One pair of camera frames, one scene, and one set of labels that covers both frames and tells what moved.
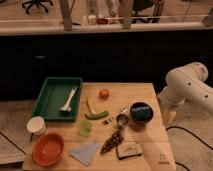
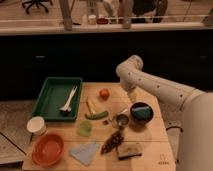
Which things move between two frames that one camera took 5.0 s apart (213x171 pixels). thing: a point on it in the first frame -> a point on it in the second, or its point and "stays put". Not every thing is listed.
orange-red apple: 104,94 stays put
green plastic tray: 58,99 stays put
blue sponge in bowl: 141,113 stays put
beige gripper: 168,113 -> 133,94
